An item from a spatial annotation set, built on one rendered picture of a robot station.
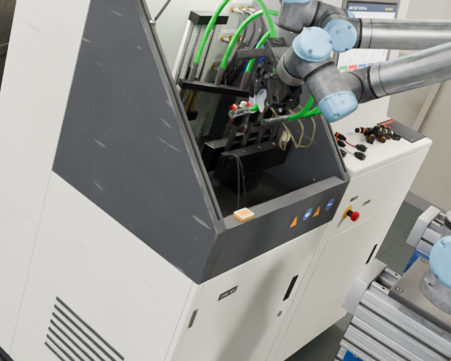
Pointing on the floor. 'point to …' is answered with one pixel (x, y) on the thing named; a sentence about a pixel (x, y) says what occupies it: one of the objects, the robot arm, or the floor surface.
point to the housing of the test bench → (25, 150)
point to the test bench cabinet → (102, 289)
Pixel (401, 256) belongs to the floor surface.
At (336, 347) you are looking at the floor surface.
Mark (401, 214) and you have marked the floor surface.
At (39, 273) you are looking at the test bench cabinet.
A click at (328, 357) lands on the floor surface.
